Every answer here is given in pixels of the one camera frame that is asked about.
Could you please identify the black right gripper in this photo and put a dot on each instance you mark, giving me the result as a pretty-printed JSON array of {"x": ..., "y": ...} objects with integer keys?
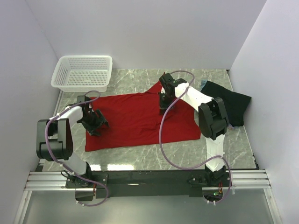
[{"x": 164, "y": 100}]

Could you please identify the white perforated plastic basket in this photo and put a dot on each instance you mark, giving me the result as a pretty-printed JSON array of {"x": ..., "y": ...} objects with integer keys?
[{"x": 82, "y": 73}]

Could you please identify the aluminium frame rail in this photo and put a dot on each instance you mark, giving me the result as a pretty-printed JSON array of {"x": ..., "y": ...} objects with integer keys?
[{"x": 54, "y": 181}]

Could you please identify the red t-shirt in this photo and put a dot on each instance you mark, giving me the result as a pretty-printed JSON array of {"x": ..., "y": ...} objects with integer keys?
[{"x": 134, "y": 120}]

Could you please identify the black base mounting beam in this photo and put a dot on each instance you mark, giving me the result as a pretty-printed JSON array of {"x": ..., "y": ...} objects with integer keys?
[{"x": 150, "y": 183}]

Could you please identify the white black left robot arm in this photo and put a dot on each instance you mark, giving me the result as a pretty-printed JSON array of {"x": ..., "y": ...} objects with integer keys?
[{"x": 54, "y": 139}]

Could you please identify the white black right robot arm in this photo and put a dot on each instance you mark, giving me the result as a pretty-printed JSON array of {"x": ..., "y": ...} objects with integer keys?
[{"x": 213, "y": 122}]

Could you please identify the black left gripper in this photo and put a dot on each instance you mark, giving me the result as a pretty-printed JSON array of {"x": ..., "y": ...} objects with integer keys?
[{"x": 94, "y": 122}]

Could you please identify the folded black t-shirt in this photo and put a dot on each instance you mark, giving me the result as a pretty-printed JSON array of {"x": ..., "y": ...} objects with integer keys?
[{"x": 235, "y": 103}]

